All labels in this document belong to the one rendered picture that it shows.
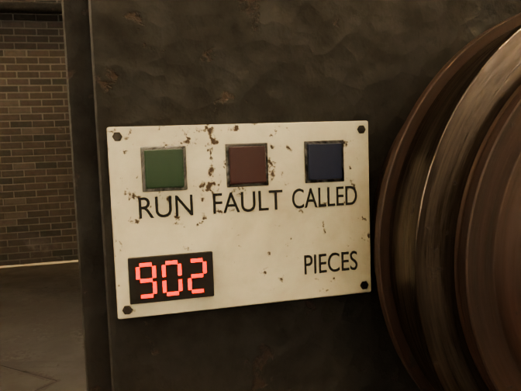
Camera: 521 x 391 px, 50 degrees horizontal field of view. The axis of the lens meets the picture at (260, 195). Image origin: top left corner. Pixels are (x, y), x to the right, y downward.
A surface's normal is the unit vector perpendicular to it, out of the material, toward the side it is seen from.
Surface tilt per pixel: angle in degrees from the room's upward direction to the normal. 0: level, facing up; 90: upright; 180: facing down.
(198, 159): 90
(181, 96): 90
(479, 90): 90
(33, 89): 90
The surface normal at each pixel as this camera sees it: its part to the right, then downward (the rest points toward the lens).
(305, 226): 0.26, 0.07
